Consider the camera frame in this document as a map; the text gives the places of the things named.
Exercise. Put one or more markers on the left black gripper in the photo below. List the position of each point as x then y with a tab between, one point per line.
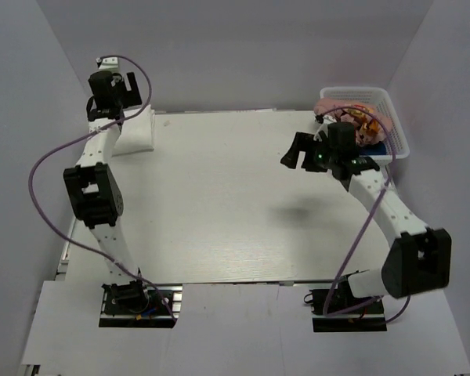
132	98

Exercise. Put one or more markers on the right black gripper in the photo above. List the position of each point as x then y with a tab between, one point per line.
306	143

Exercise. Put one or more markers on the pink printed t shirt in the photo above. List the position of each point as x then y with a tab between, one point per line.
371	126

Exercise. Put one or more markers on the white t shirt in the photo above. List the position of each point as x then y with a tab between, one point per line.
137	134

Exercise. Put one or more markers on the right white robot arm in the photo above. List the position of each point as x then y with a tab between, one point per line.
419	256

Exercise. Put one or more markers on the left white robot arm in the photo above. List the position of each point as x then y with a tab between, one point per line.
93	191

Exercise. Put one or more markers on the blue t shirt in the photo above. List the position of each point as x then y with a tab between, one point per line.
377	149

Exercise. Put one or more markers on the white plastic basket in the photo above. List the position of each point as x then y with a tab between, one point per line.
379	99

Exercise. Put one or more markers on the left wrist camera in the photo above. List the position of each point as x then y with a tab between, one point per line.
108	64

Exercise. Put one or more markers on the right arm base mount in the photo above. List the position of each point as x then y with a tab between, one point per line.
345	314

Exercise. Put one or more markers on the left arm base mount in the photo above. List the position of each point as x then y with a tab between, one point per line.
133	305

